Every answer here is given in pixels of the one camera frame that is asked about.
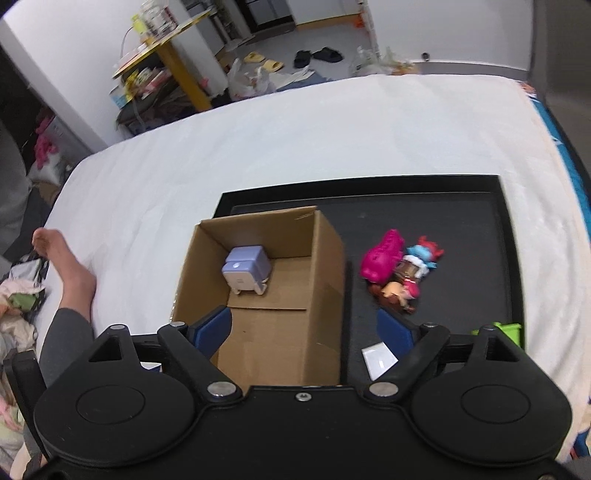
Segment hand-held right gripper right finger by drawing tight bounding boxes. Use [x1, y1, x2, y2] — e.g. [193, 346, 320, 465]
[367, 308, 528, 398]

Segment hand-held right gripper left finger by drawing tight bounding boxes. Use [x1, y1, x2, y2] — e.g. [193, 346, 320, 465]
[88, 306, 244, 400]

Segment white plug charger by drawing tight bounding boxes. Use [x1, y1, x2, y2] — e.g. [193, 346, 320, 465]
[361, 342, 399, 381]

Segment brown-haired figurine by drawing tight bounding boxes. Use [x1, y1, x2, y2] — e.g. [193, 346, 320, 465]
[368, 278, 422, 315]

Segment brown cardboard box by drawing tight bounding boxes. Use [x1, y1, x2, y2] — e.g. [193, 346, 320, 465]
[168, 206, 347, 387]

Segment green cube charger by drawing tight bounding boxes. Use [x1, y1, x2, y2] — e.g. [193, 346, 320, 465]
[471, 322, 523, 349]

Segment black tray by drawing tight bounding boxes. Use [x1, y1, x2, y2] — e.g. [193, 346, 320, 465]
[212, 174, 527, 386]

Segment purple cube charger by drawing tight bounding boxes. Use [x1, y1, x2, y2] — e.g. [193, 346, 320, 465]
[222, 246, 272, 296]

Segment pink plastic toy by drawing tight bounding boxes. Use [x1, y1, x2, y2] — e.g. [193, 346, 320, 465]
[360, 229, 407, 282]

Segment blue-haired figurine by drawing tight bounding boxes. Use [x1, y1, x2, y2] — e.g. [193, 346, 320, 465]
[398, 236, 445, 279]

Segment person's left leg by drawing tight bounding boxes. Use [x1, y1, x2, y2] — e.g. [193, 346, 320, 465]
[21, 227, 99, 462]

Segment pile of clothes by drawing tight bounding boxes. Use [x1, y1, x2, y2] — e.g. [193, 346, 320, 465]
[0, 258, 49, 352]

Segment white plastic bag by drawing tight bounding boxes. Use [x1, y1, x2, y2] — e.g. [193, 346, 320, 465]
[226, 58, 279, 101]

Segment pink soft item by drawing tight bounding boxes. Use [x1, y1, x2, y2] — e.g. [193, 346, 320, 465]
[33, 115, 60, 168]

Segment blue printed blanket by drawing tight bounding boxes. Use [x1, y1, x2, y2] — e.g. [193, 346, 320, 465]
[521, 80, 591, 210]

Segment yellow table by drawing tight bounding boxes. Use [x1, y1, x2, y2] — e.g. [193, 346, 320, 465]
[112, 9, 216, 112]

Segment clear plastic bag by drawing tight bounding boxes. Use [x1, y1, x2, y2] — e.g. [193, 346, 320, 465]
[348, 46, 419, 77]

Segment pair of yellow slippers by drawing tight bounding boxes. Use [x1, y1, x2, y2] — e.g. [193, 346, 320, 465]
[243, 52, 285, 73]

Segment pair of black slippers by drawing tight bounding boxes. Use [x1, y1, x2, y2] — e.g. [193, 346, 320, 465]
[294, 46, 345, 68]

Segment clear jars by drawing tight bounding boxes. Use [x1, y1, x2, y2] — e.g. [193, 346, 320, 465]
[137, 0, 182, 40]

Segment grey cabinet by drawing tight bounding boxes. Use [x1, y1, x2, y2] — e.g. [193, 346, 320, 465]
[529, 0, 591, 121]

